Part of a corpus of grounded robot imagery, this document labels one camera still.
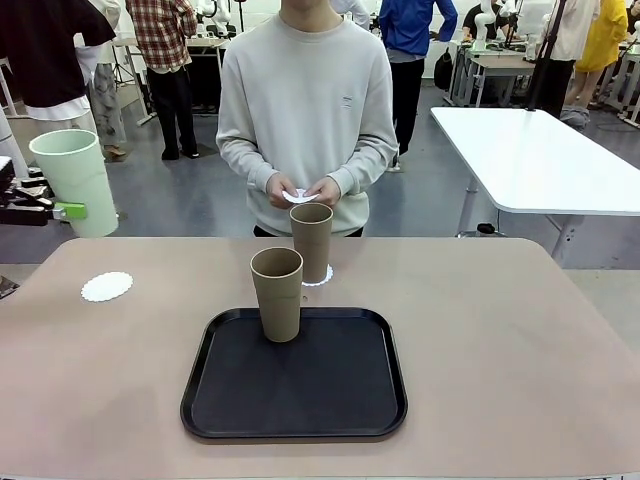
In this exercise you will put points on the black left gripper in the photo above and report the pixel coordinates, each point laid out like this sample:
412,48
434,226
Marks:
7,200

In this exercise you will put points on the light green cup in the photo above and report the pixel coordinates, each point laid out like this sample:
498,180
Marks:
75,170

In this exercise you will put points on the white scalloped paper coaster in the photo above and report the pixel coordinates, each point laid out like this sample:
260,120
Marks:
297,196
106,286
321,281

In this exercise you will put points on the brown cup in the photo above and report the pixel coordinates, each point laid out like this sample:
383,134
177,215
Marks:
310,240
277,300

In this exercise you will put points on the person's right forearm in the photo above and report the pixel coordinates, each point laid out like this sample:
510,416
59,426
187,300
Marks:
245,162

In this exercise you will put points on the person's left forearm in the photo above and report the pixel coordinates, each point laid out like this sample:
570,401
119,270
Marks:
362,162

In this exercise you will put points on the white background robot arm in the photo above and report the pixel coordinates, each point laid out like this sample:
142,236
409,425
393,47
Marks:
481,30
217,17

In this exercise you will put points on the person's right hand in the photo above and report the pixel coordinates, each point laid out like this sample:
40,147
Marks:
279,191

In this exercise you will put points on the person's left hand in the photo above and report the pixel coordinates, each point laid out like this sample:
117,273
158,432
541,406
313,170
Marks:
329,191

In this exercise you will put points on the person in patterned grey skirt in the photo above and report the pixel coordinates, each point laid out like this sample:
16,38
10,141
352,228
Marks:
106,100

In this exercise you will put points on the person in black top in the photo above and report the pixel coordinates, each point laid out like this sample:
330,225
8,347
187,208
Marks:
45,50

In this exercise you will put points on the white background desk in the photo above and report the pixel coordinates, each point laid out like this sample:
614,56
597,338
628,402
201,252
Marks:
131,45

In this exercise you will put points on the person in plaid shirt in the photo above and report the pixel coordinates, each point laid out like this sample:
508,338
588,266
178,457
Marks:
165,40

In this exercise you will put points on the person in grey sweater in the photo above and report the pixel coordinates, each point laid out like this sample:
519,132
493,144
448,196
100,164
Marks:
305,100

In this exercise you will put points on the black plastic tray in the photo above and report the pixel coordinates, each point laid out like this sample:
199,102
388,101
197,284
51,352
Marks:
300,390

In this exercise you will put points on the person in blue jacket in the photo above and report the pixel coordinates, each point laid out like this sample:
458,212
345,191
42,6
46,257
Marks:
410,30

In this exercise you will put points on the black backpack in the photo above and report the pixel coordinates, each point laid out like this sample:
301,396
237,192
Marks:
443,70

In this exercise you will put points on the seated person in black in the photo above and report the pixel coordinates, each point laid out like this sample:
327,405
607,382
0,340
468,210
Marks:
472,22

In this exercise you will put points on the grey background desk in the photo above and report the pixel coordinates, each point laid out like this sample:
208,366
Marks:
500,65

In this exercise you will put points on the white table with legs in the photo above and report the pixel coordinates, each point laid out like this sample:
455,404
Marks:
525,155

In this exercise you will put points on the black tripod pole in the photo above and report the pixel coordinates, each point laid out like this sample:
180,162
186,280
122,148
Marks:
547,55

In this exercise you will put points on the grey cloth bundle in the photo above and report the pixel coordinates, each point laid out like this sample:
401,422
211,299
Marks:
575,117

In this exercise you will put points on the person in cream top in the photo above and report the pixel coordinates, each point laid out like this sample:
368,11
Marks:
565,50

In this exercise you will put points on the person in yellow coat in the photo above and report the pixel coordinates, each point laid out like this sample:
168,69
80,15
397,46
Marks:
605,45

